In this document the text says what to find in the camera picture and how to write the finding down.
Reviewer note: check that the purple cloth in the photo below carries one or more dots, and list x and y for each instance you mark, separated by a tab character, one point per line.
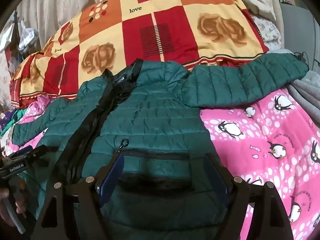
5	122

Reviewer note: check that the person's left hand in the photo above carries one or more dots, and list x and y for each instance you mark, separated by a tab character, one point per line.
20	205

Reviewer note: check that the pink penguin print blanket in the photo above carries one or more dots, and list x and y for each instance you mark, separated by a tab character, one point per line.
250	155

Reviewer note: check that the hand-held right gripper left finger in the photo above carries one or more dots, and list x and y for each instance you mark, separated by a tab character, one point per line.
112	176

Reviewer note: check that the white plastic bag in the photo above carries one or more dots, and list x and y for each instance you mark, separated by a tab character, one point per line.
27	37

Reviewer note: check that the grey blanket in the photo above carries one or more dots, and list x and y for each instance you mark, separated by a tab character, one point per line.
310	92

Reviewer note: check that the red rose patchwork quilt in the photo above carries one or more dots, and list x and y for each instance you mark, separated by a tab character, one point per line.
162	17

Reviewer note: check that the pale floral cloth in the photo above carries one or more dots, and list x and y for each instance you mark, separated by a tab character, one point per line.
270	30
6	80

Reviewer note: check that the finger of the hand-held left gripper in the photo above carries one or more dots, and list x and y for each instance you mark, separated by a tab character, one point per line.
30	153

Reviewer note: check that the green cloth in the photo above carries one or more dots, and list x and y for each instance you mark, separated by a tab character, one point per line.
17	116

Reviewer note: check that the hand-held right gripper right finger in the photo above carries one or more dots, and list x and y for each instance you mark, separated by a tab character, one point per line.
215	177

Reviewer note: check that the grey cabinet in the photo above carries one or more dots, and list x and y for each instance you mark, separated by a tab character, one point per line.
297	30

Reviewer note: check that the dark green puffer jacket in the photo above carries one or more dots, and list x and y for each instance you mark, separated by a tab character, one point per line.
155	120

